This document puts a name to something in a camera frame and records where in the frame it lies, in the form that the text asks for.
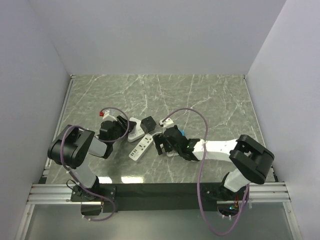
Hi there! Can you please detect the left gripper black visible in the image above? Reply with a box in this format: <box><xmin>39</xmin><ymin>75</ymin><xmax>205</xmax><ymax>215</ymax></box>
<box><xmin>110</xmin><ymin>115</ymin><xmax>136</xmax><ymax>144</ymax></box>

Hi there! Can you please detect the black socket adapter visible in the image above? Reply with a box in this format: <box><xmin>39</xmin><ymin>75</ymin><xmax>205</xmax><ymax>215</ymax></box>
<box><xmin>140</xmin><ymin>116</ymin><xmax>157</xmax><ymax>134</ymax></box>

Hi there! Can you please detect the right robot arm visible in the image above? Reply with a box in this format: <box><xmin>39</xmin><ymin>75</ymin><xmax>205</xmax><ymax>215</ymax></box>
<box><xmin>152</xmin><ymin>125</ymin><xmax>275</xmax><ymax>201</ymax></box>

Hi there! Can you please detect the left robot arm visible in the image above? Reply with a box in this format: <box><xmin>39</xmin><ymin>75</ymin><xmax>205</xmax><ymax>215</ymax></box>
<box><xmin>47</xmin><ymin>115</ymin><xmax>136</xmax><ymax>201</ymax></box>

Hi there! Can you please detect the small white power strip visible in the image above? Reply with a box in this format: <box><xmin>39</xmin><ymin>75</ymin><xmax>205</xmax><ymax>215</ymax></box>
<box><xmin>127</xmin><ymin>117</ymin><xmax>145</xmax><ymax>143</ymax></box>

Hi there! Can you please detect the black base bar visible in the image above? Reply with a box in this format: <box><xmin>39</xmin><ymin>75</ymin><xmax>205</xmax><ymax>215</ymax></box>
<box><xmin>70</xmin><ymin>182</ymin><xmax>241</xmax><ymax>216</ymax></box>

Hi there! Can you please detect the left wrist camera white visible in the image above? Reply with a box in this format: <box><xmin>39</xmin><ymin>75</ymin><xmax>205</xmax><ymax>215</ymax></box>
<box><xmin>99</xmin><ymin>109</ymin><xmax>117</xmax><ymax>121</ymax></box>

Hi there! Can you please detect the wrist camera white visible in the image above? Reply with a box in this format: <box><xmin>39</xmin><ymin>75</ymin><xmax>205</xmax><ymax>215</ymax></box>
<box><xmin>159</xmin><ymin>118</ymin><xmax>174</xmax><ymax>128</ymax></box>
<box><xmin>99</xmin><ymin>109</ymin><xmax>117</xmax><ymax>121</ymax></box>

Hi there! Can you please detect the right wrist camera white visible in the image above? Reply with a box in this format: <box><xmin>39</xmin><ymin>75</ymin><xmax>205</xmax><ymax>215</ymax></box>
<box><xmin>159</xmin><ymin>118</ymin><xmax>174</xmax><ymax>128</ymax></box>

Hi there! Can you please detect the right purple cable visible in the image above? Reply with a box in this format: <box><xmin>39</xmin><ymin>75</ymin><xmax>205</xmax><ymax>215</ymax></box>
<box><xmin>162</xmin><ymin>107</ymin><xmax>251</xmax><ymax>237</ymax></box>

